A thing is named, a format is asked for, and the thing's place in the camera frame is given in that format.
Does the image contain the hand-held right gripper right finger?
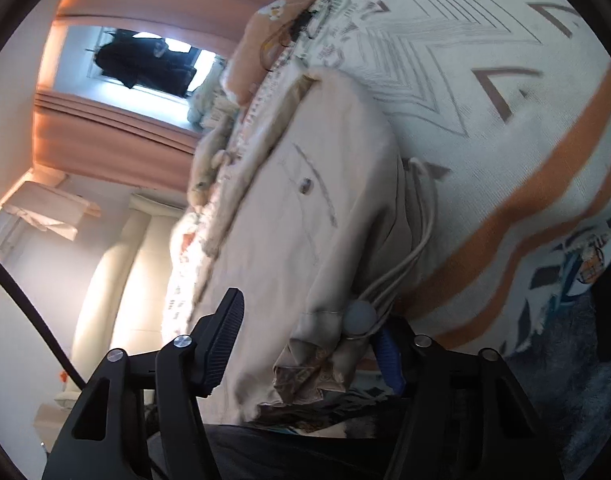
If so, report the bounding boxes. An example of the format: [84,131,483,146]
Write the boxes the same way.
[370,316,566,480]

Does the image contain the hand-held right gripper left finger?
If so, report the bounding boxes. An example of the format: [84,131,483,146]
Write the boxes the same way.
[42,287,246,480]

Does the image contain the beige jacket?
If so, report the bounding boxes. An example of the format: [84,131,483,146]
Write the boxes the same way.
[190,66,439,433]

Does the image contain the dark hanging clothes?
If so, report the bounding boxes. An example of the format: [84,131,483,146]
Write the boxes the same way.
[93,30,196,97]

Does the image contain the cream padded headboard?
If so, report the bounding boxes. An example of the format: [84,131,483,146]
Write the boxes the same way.
[68,192,186,376]

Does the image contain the person's leg in grey pants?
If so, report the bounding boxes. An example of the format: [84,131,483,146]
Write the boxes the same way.
[146,400,411,480]

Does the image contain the beige plush toy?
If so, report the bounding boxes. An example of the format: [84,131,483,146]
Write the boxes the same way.
[188,125,236,206]

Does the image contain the grey shaggy rug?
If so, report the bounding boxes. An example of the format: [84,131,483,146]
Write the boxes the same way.
[505,280,611,480]

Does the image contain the white hanging shirt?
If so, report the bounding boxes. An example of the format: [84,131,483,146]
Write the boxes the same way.
[0,182,101,241]

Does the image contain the pink curtain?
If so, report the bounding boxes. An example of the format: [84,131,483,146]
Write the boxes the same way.
[56,0,351,46]
[33,87,201,193]

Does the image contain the crumpled light quilt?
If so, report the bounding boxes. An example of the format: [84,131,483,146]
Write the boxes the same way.
[188,67,226,128]

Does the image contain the white air conditioner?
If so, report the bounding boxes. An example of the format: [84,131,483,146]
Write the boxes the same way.
[0,207,26,256]

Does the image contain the patterned white blanket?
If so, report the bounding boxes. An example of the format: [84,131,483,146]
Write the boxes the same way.
[163,0,611,361]

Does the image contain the pink printed pillow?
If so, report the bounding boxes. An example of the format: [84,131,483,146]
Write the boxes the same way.
[223,0,321,106]

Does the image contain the black electronic device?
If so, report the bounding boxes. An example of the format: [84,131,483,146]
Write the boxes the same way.
[286,7,319,38]

